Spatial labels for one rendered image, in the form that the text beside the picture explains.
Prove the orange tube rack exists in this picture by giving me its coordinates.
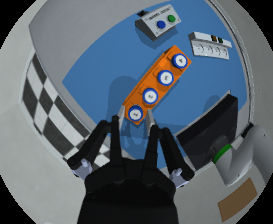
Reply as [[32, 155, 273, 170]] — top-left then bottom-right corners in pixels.
[[122, 45, 191, 125]]

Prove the blue bench mat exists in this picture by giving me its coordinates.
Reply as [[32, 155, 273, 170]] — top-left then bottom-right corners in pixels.
[[62, 0, 247, 159]]

